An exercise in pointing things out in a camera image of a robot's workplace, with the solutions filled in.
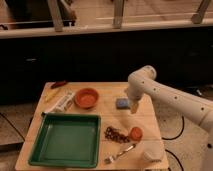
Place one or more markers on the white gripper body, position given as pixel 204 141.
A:
pixel 133 94

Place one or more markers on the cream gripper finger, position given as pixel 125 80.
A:
pixel 134 106

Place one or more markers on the blue sponge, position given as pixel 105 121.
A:
pixel 122 103

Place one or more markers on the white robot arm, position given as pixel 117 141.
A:
pixel 198 110

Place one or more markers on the green plastic tray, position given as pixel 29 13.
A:
pixel 65 140

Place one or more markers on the orange tomato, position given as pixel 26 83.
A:
pixel 136 134

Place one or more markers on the bunch of dark grapes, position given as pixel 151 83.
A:
pixel 113 134

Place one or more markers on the orange bowl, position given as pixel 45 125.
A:
pixel 86 98

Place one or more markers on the white cup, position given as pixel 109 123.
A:
pixel 153 152

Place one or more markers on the silver fork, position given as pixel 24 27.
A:
pixel 113 158

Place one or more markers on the white tube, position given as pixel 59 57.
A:
pixel 62 104

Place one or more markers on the yellow banana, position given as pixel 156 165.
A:
pixel 51 94

